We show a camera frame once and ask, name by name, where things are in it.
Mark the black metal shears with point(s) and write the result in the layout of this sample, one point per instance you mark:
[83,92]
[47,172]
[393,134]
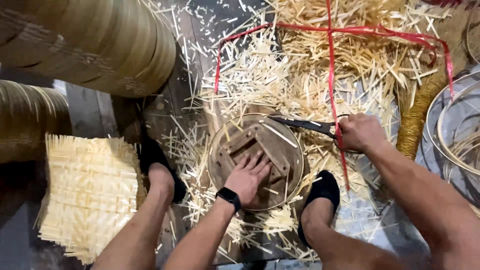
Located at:
[300,123]

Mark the black sock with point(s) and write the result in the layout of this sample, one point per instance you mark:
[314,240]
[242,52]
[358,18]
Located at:
[324,185]
[152,153]

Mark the straw broom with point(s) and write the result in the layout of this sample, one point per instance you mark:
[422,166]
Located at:
[412,123]

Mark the black left sock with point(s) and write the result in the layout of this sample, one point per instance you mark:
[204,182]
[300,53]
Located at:
[152,153]

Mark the black right sock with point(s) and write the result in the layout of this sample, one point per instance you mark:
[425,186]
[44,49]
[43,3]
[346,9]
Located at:
[324,185]

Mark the thin bamboo hoop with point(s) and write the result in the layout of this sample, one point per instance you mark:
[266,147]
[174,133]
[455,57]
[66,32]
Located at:
[439,120]
[468,41]
[428,123]

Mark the pile of bamboo strip scraps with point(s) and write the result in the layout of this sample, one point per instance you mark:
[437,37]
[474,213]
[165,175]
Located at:
[262,75]

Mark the stack of woven bamboo mats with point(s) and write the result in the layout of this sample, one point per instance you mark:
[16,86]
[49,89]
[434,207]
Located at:
[90,195]

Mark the person's right fingers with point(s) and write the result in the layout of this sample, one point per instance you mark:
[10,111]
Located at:
[347,135]

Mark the person's left leg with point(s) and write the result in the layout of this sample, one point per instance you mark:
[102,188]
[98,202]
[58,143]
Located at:
[135,232]

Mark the large roll of bamboo hoops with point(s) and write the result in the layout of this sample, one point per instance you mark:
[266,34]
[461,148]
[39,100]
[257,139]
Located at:
[30,120]
[93,41]

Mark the person's left hand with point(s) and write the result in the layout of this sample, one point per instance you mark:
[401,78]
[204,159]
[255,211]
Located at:
[245,182]

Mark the person's leg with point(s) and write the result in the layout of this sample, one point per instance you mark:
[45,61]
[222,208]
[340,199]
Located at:
[135,232]
[337,247]

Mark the person's right hand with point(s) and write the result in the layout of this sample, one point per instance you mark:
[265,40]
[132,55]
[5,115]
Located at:
[362,133]

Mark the black smartwatch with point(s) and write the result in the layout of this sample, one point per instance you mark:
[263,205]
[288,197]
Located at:
[228,196]

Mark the person's right leg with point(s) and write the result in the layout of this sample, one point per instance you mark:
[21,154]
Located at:
[337,247]

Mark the round wooden mould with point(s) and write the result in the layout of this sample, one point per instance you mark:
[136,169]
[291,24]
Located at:
[279,148]

